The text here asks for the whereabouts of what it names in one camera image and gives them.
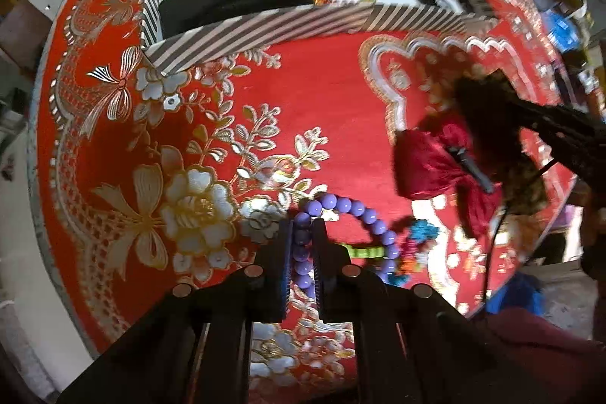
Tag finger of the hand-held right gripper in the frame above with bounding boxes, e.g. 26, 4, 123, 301
447, 146, 496, 195
452, 70, 527, 136

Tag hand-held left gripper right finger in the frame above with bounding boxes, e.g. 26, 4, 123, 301
310, 218, 536, 404

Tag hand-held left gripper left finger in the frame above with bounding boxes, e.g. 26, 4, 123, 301
57, 218, 297, 404

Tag red satin hair bow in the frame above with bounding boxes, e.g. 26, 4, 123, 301
393, 120, 505, 239

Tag purple bead bracelet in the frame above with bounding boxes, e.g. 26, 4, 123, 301
291, 193, 403, 291

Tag green bar hair clip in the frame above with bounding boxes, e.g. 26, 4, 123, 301
345, 244, 388, 261

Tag dark patterned hair accessory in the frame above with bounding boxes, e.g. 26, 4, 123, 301
501, 155, 551, 216

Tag blue packet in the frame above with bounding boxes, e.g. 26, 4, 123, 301
544, 12, 581, 53

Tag red floral tablecloth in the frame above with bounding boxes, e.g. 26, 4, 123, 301
28, 0, 584, 400

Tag person's maroon clothing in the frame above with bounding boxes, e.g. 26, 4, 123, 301
473, 308, 606, 404

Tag black cable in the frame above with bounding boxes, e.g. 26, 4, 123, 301
480, 157, 562, 306

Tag turquoise bead bracelet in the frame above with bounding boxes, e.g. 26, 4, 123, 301
407, 218, 441, 246

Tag mixed colour bead bracelet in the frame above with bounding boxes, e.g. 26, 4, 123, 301
394, 243, 430, 287

